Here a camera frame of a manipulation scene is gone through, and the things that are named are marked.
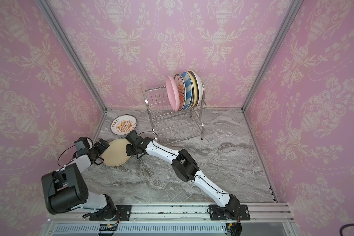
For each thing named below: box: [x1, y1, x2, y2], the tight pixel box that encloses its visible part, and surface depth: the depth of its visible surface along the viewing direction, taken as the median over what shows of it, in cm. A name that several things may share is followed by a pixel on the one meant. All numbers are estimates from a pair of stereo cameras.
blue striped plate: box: [180, 71, 193, 111], surface depth 75 cm
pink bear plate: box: [165, 75, 180, 112], surface depth 73 cm
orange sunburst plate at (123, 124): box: [110, 114, 138, 136], surface depth 112 cm
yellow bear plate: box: [186, 71, 198, 108], surface depth 74 cm
